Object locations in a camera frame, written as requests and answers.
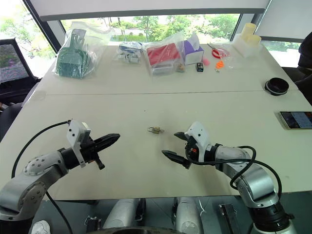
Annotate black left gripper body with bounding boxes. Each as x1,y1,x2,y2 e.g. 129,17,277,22
81,135,106,171

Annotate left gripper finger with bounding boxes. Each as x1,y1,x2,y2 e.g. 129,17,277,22
94,133,121,146
95,137,119,154

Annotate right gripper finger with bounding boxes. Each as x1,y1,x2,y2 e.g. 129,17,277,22
174,131,189,141
161,150,193,170

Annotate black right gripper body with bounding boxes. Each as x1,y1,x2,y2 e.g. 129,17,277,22
184,135,199,163

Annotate silver robot leg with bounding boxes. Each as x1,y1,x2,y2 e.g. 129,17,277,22
172,196,203,234
102,198,147,230

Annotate clear plastic container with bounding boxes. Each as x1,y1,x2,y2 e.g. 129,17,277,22
152,62,175,76

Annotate purple white tissue box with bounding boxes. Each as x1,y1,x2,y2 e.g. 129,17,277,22
183,32,205,67

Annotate red box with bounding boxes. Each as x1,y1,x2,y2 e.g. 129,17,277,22
146,43,181,68

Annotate bag with green dustpan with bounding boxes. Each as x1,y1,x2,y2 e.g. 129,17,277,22
56,28,95,79

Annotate clear bag with blue-white parts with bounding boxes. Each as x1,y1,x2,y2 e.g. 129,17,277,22
113,41,145,65

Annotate bag with red scissors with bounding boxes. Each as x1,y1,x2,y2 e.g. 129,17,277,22
207,43,231,59

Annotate white shoe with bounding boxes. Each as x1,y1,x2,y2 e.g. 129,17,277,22
31,220,51,234

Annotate clear bag with red box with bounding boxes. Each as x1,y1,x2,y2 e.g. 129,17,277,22
143,31,186,77

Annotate clear bag with dustpan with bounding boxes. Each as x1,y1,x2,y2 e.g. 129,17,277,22
53,21,113,79

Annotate black round cap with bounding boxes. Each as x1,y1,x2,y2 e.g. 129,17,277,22
264,77,290,97

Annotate white foam holder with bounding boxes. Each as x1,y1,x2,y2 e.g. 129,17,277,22
231,31,263,58

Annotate smartphone with lit screen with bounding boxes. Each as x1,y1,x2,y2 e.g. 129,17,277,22
278,111,312,130

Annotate black mesh office chair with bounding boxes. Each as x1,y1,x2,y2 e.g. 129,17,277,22
0,37,42,106

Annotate pale yellow cylinder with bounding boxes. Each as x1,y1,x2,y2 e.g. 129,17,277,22
245,34,262,47
241,22,257,37

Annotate wide white roller blind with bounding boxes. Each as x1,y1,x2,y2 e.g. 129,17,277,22
23,0,273,22

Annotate person in dark clothes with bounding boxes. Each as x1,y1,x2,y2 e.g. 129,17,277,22
280,31,312,106

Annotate narrow white roller blind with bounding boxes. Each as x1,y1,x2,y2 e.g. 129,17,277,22
254,0,312,43

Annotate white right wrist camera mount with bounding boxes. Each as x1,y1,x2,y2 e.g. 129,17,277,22
184,121,214,163

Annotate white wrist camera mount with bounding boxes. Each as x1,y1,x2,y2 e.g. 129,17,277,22
66,119,92,168
184,121,214,163

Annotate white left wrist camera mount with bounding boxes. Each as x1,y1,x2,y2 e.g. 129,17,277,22
66,119,92,168

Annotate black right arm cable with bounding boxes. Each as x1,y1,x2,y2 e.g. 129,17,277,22
189,145,283,199

